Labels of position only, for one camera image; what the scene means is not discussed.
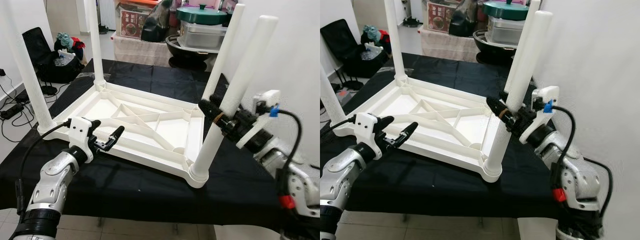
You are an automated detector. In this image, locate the white plastic table top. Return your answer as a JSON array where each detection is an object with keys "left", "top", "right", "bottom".
[
  {"left": 332, "top": 75, "right": 503, "bottom": 182},
  {"left": 37, "top": 80, "right": 211, "bottom": 189}
]

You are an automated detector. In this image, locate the black wok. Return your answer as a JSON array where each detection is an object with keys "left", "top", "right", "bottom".
[
  {"left": 472, "top": 30, "right": 518, "bottom": 63},
  {"left": 165, "top": 36, "right": 221, "bottom": 68}
]

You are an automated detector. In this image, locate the black tablecloth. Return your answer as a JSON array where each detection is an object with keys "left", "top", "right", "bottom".
[
  {"left": 0, "top": 59, "right": 321, "bottom": 231},
  {"left": 320, "top": 52, "right": 566, "bottom": 221}
]

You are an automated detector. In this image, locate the clear plastic storage box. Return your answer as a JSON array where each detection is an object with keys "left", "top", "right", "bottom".
[
  {"left": 486, "top": 16, "right": 526, "bottom": 45},
  {"left": 179, "top": 21, "right": 227, "bottom": 51}
]

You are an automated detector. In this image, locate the beige cloth covered bench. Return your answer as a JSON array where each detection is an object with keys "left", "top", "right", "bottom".
[
  {"left": 420, "top": 26, "right": 478, "bottom": 62},
  {"left": 114, "top": 34, "right": 173, "bottom": 67}
]

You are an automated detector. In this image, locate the white plastic bag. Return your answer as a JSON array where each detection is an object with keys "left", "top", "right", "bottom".
[
  {"left": 364, "top": 42, "right": 385, "bottom": 58},
  {"left": 56, "top": 50, "right": 76, "bottom": 66}
]

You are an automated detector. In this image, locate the black power strip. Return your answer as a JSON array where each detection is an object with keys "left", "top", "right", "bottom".
[{"left": 0, "top": 104, "right": 25, "bottom": 120}]

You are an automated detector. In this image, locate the green pot with lid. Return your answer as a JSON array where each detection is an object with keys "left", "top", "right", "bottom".
[
  {"left": 482, "top": 0, "right": 531, "bottom": 21},
  {"left": 176, "top": 4, "right": 228, "bottom": 25}
]

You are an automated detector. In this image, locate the black bag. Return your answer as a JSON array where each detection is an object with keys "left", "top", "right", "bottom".
[
  {"left": 448, "top": 0, "right": 478, "bottom": 37},
  {"left": 141, "top": 0, "right": 173, "bottom": 42}
]

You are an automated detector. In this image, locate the red printed carton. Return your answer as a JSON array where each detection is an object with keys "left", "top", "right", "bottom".
[
  {"left": 121, "top": 10, "right": 150, "bottom": 38},
  {"left": 427, "top": 2, "right": 456, "bottom": 33}
]

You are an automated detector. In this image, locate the black folding chair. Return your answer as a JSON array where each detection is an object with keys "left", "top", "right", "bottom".
[
  {"left": 22, "top": 26, "right": 86, "bottom": 85},
  {"left": 320, "top": 19, "right": 391, "bottom": 78}
]

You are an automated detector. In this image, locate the orange lidded storage box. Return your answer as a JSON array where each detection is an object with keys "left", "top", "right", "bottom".
[
  {"left": 116, "top": 0, "right": 161, "bottom": 40},
  {"left": 422, "top": 0, "right": 466, "bottom": 35}
]

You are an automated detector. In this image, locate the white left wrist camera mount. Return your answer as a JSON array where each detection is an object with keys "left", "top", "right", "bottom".
[
  {"left": 67, "top": 117, "right": 96, "bottom": 163},
  {"left": 354, "top": 112, "right": 383, "bottom": 161}
]

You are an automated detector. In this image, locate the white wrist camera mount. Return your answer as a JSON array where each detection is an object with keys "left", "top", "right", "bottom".
[
  {"left": 519, "top": 86, "right": 560, "bottom": 145},
  {"left": 67, "top": 117, "right": 96, "bottom": 163},
  {"left": 354, "top": 112, "right": 383, "bottom": 161},
  {"left": 236, "top": 90, "right": 282, "bottom": 150}
]

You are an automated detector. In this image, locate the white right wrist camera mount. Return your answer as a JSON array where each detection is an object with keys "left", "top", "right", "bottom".
[
  {"left": 519, "top": 86, "right": 560, "bottom": 145},
  {"left": 236, "top": 90, "right": 282, "bottom": 150}
]

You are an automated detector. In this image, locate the black charger cable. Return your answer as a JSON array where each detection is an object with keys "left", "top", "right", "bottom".
[{"left": 0, "top": 75, "right": 36, "bottom": 143}]

